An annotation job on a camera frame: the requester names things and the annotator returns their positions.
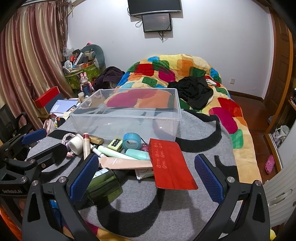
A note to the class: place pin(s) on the clear plastic storage box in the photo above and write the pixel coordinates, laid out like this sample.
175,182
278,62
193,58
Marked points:
129,120

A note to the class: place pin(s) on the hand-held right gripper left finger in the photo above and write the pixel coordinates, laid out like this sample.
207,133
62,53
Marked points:
84,176

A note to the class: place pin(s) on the blue small bottle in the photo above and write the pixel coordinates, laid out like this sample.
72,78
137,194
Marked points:
86,90

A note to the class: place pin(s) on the red box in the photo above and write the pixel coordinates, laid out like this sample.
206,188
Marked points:
46,97

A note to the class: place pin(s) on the wooden shelf unit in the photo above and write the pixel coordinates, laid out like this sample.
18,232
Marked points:
285,113

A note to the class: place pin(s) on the pink clog shoe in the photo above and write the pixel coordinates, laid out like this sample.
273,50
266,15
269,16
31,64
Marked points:
269,163

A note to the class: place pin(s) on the white round jar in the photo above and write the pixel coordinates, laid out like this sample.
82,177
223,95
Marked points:
76,144

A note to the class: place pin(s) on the black mesh chair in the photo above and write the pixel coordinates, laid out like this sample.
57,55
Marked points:
9,120

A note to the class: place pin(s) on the white bag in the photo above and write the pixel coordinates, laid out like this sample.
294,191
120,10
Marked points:
281,134

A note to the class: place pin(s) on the red packet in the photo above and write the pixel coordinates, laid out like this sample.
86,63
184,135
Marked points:
171,162

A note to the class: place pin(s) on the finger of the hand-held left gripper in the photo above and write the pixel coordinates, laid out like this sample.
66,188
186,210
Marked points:
34,136
52,154

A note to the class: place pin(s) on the dark green bottle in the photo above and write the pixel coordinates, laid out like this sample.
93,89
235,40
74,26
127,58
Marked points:
104,183

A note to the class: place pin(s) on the dark blue box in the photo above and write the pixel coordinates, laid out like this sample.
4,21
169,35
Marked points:
49,107

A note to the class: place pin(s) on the colourful patchwork blanket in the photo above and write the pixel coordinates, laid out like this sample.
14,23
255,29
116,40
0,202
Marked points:
231,111

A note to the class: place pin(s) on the pink bunny figure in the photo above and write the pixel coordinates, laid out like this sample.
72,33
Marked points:
84,77

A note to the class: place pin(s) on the green storage box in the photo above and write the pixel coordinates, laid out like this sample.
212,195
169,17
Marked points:
74,80

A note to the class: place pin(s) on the white wall socket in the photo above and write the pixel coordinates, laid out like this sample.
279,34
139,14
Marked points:
232,80

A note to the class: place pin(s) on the white pen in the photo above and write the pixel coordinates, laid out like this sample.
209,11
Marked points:
97,152

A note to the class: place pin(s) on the black clothing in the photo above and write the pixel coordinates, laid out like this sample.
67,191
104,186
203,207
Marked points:
192,92

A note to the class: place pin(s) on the wooden door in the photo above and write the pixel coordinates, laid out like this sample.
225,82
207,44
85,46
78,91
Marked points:
281,51

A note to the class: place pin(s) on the pink glittery small item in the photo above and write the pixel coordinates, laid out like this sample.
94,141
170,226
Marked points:
145,148

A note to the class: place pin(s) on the teal tape roll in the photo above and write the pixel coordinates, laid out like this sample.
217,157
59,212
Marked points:
131,136

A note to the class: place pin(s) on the beige tube with red cap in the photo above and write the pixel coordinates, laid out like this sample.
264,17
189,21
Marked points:
86,146

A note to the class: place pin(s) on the large black monitor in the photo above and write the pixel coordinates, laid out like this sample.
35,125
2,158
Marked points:
153,7

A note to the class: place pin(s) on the yellow-green black dotted item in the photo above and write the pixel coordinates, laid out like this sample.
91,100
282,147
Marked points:
115,143

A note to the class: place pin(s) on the grey plush toy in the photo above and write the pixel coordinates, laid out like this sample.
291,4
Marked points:
98,53

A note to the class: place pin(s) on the pale green tube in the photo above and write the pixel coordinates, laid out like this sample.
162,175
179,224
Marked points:
108,150

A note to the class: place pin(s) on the dark purple clothing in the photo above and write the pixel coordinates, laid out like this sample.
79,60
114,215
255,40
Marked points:
108,76

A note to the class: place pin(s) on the white green sachet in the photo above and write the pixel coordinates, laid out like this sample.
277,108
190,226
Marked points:
144,173

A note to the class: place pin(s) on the striped pink curtain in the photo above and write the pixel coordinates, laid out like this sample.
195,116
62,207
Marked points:
27,58

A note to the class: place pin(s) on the grey black patterned mat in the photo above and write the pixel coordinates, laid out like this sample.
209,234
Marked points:
196,143

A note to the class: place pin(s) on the mint green bottle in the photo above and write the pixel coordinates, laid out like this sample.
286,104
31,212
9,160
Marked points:
136,154

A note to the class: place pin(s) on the white ribbed panel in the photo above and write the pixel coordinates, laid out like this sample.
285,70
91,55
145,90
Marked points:
279,192

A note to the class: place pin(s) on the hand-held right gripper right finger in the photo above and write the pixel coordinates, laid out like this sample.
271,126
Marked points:
209,178

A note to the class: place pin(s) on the gold small box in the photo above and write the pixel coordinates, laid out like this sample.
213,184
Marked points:
96,139

